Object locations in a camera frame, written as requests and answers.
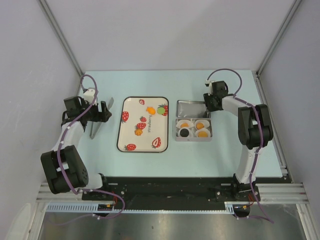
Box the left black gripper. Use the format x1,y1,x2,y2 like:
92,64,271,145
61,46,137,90
80,98,112,123

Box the silver tin lid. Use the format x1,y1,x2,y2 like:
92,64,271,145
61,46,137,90
176,100,211,118

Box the orange flower cookie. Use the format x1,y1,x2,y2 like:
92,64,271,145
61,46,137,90
196,122,205,130

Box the metal serving tongs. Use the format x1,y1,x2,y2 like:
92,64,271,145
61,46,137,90
89,97,114,140

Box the orange round cookie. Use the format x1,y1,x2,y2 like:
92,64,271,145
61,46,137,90
180,122,189,128
198,131,208,138

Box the black round cookie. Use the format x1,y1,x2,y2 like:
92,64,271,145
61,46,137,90
179,128,190,138

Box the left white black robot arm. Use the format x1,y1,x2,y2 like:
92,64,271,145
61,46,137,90
40,96,114,200

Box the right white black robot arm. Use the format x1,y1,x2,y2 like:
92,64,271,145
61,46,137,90
203,80,274,202

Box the white paper cup back right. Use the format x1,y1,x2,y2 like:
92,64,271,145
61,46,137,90
194,119,210,130

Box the white paper cup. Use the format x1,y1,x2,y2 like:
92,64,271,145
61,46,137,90
194,119,210,130
176,119,194,129
177,128,194,138
195,128,211,138

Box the white paper cup back left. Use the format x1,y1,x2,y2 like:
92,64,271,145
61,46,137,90
176,119,194,129

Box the white paper cup front right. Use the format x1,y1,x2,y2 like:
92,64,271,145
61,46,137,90
195,128,211,138

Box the white paper cup front left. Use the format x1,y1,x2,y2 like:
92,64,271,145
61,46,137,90
177,128,194,138

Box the orange fish shaped cookie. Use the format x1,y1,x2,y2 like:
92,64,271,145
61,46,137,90
146,107,156,115

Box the silver tin box base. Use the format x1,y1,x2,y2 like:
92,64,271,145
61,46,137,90
173,118,213,142

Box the green round cookie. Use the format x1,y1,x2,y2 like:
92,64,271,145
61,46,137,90
157,107,166,115

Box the strawberry pattern white tray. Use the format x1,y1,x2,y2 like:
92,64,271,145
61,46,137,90
117,96,169,153

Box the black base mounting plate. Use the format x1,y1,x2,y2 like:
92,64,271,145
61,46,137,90
81,176,261,211

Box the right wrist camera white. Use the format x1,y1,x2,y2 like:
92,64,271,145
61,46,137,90
205,79,217,96

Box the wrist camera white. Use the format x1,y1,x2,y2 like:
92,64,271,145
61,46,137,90
205,79,217,96
83,88,97,105

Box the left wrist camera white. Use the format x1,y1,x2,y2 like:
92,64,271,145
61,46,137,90
83,88,97,105

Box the white slotted cable duct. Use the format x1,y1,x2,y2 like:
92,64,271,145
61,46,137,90
46,202,234,215

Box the left aluminium frame post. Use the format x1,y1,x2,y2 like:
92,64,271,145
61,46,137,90
37,0,84,77

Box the aluminium frame post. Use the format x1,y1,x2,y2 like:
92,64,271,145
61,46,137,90
256,0,304,73
37,0,84,77

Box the right aluminium frame post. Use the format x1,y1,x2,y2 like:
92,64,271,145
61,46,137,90
256,0,304,73

